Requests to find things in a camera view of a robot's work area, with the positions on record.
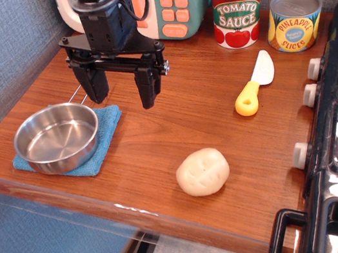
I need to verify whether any tomato sauce can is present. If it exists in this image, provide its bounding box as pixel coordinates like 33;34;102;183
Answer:
212;0;261;49

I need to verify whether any blue folded cloth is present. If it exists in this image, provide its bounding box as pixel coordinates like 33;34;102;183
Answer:
12;105;122;177

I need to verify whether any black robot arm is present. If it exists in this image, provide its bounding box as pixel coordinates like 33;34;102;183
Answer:
59;0;169;109

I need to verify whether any grey stove knob top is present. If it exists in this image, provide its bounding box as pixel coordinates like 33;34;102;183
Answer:
307;57;322;81

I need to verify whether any yellow handled toy knife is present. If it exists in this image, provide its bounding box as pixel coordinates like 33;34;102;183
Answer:
234;50;275;117

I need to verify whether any grey stove knob bottom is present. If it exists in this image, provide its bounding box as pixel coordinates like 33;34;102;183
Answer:
292;142;308;170

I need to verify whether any small steel pot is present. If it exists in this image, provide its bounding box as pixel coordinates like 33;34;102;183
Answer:
13;86;99;175

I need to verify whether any pineapple slices can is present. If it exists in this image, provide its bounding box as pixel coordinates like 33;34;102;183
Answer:
267;0;323;53

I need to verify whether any teal toy microwave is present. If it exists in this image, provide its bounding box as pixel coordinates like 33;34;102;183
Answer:
55;0;211;40

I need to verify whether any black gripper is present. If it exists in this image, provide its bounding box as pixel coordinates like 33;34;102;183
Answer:
59;0;169;110

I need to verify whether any grey stove knob middle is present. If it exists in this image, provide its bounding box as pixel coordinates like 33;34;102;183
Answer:
303;83;317;108

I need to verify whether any white toy potato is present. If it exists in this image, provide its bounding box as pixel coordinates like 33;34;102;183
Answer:
175;148;230;197

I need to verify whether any grey stove knob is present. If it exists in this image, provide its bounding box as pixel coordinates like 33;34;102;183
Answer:
303;83;317;108
307;57;322;81
292;142;308;170

